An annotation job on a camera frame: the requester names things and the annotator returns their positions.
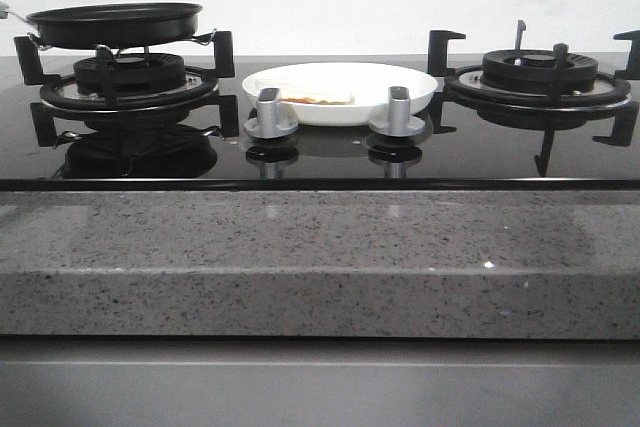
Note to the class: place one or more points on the grey cabinet front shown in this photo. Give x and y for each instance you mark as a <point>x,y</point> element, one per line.
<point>249,382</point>

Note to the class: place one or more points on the black gas burner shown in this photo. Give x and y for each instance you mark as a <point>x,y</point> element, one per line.
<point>132,74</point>
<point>533,71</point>

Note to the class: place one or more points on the black pan support grate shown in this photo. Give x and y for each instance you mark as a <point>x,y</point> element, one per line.
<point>108,83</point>
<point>611,96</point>

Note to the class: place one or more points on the black glass gas stove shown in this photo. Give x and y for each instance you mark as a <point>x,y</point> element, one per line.
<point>464,147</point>

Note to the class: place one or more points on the right black pan support grate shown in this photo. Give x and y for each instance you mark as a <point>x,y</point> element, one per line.
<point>611,96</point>

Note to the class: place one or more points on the left silver stove knob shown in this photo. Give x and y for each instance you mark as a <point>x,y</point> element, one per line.
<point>273,119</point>

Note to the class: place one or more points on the fried egg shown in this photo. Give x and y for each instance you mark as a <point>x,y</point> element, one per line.
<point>307,91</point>

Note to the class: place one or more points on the silver stove knob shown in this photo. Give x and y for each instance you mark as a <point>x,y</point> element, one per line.
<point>398,122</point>
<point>273,119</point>

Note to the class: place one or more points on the black frying pan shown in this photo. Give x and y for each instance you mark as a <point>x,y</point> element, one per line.
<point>116,26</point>

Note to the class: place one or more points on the left black gas burner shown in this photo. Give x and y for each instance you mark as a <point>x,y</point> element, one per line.
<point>132,74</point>

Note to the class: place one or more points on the white round plate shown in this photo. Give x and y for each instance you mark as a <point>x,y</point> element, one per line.
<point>369,82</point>

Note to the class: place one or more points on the right black gas burner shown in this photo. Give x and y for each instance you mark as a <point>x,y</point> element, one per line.
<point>533,71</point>

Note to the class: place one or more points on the left black pan support grate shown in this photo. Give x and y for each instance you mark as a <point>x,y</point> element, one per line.
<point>108,83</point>

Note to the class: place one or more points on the right silver stove knob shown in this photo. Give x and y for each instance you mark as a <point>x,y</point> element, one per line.
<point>398,122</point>

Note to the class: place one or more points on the wire pan stand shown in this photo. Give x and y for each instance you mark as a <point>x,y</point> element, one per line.
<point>202,39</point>

